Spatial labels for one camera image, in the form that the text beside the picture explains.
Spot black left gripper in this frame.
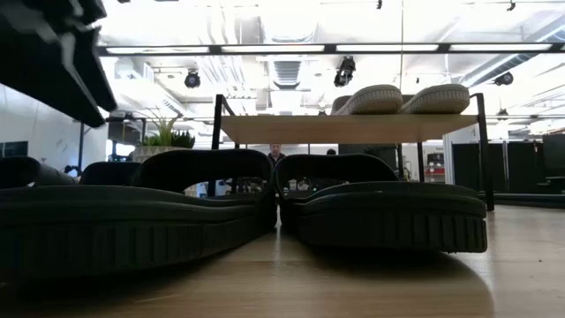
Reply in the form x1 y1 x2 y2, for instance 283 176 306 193
0 0 118 129

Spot wooden shelf with black frame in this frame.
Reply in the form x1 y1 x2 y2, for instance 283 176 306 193
210 92 495 212

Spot white slide sandal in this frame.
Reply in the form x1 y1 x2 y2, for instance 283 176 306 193
399 83 471 115
331 84 403 117

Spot green plant in patterned pot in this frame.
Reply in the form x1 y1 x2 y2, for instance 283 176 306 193
132 115 197 164

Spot person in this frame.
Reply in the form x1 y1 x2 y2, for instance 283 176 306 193
267 143 287 167

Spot black overhead light bar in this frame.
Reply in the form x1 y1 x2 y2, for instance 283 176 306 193
95 42 565 57

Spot dark background screen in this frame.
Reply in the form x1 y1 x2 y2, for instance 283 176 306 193
338 143 398 159

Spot red and white cart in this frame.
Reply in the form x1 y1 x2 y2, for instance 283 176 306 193
426 152 446 183

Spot dark room partition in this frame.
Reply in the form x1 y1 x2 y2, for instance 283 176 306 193
452 140 544 195

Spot dark wall screen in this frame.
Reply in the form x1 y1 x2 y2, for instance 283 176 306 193
0 140 28 159

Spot thin vertical hanging cable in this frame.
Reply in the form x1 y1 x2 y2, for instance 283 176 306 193
399 0 405 87

